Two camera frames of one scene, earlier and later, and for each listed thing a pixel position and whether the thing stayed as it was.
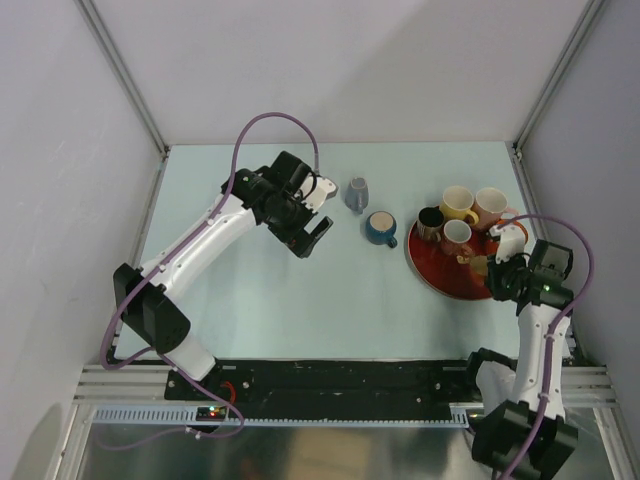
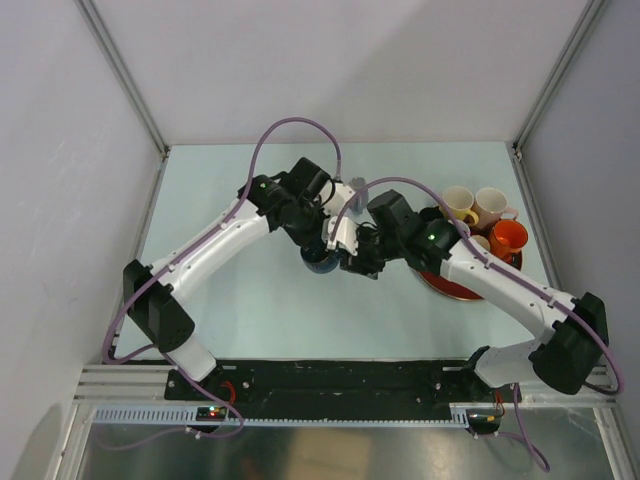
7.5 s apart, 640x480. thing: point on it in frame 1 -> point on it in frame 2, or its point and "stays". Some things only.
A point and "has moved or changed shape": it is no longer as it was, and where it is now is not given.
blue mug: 380,229 has moved or changed shape
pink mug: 489,205 stays
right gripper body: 504,276 -> 375,249
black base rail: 327,383 stays
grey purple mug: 357,194 stays
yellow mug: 456,204 stays
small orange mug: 480,263 has moved or changed shape
